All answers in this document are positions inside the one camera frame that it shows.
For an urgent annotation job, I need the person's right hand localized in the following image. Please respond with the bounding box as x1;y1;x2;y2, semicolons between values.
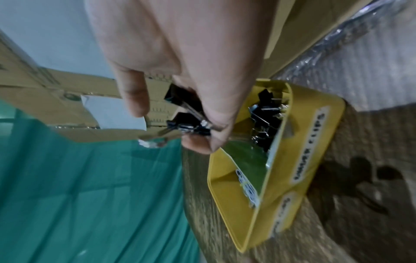
84;0;272;155

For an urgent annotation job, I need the handful of black binder clips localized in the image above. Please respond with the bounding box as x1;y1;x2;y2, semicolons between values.
163;83;230;141

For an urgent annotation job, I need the small heap of binder clips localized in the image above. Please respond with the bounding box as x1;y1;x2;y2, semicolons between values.
248;88;290;153

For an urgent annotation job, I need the yellow divided sorting bin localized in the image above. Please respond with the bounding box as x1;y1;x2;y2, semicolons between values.
206;79;346;254

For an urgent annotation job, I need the small heap of paper clips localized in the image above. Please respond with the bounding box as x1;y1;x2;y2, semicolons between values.
235;168;261;209

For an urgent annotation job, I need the brown cardboard box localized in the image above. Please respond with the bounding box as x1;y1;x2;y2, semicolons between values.
0;0;374;143

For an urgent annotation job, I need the teal curtain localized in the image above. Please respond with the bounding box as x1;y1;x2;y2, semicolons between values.
0;98;201;263

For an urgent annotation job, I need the wooden table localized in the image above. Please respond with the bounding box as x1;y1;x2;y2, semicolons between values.
181;101;416;263

